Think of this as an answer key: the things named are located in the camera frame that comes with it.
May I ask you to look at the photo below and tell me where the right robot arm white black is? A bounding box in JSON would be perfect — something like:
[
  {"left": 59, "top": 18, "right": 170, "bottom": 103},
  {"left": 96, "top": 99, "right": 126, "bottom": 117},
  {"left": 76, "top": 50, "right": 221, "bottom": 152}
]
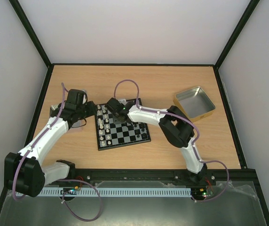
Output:
[{"left": 105, "top": 97, "right": 207, "bottom": 185}]

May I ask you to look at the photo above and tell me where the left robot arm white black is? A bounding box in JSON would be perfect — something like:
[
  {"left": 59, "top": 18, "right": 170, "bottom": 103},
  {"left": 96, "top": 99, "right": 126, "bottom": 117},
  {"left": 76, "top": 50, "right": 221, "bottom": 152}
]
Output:
[{"left": 4, "top": 89, "right": 96, "bottom": 197}]

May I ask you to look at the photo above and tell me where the pile of white chess pieces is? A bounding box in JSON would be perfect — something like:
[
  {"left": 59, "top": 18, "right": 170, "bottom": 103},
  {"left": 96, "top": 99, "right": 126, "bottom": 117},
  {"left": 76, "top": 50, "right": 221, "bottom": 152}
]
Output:
[{"left": 97, "top": 105, "right": 110, "bottom": 129}]

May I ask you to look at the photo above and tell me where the row of black chess pieces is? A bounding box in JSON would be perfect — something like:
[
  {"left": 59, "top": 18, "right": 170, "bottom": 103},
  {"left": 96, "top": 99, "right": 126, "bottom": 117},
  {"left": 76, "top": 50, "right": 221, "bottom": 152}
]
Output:
[{"left": 133, "top": 123, "right": 148, "bottom": 140}]

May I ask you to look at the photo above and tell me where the silver metal tin lid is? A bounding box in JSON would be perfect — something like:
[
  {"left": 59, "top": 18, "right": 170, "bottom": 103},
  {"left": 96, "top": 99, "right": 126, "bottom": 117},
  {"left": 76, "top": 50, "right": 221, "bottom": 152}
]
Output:
[{"left": 49, "top": 105, "right": 85, "bottom": 132}]

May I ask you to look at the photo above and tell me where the black grey chessboard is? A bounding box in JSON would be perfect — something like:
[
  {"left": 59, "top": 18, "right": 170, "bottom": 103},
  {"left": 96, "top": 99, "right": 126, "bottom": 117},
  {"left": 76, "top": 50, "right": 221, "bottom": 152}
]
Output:
[{"left": 95, "top": 110, "right": 151, "bottom": 151}]

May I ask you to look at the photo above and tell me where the gold metal tin box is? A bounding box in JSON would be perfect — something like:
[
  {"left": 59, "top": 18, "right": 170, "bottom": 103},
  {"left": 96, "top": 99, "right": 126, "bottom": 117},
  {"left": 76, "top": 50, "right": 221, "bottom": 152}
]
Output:
[{"left": 173, "top": 86, "right": 216, "bottom": 122}]

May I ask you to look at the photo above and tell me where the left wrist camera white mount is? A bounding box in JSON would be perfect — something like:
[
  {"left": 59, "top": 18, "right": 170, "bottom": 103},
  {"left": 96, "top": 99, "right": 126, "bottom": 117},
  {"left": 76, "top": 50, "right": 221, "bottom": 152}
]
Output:
[{"left": 82, "top": 89, "right": 88, "bottom": 104}]

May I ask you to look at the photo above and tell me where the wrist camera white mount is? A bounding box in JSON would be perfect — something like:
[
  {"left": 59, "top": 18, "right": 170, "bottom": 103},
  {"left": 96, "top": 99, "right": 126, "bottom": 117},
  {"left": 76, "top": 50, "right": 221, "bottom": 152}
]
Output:
[
  {"left": 82, "top": 89, "right": 88, "bottom": 104},
  {"left": 120, "top": 99, "right": 127, "bottom": 105}
]

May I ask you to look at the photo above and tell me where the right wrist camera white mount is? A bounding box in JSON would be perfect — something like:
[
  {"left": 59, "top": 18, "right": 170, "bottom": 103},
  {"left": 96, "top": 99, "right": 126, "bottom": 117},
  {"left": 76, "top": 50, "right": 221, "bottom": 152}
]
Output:
[{"left": 120, "top": 99, "right": 127, "bottom": 105}]

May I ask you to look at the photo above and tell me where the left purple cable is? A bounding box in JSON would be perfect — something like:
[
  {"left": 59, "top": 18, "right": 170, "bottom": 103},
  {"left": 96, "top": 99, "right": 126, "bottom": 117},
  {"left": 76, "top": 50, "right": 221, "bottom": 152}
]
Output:
[{"left": 11, "top": 82, "right": 68, "bottom": 201}]

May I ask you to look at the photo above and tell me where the purple cable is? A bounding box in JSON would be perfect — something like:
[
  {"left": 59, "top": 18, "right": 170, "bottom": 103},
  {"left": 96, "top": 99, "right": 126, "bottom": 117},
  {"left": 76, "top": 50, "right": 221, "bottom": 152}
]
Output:
[
  {"left": 113, "top": 79, "right": 230, "bottom": 203},
  {"left": 11, "top": 82, "right": 68, "bottom": 201}
]

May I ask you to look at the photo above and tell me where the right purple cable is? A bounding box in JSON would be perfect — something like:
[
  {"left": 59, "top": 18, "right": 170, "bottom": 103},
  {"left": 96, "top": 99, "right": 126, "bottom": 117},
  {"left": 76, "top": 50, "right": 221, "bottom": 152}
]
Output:
[{"left": 113, "top": 79, "right": 230, "bottom": 203}]

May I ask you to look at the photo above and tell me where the light blue cable duct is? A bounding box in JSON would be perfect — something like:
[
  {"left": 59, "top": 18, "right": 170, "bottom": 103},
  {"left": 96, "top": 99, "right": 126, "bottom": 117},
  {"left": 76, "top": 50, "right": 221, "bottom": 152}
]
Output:
[{"left": 38, "top": 187, "right": 191, "bottom": 198}]

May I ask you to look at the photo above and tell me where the black aluminium frame rail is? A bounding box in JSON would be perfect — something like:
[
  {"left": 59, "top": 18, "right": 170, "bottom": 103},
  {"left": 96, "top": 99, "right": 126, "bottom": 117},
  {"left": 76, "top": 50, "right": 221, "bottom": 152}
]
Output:
[{"left": 7, "top": 166, "right": 257, "bottom": 186}]

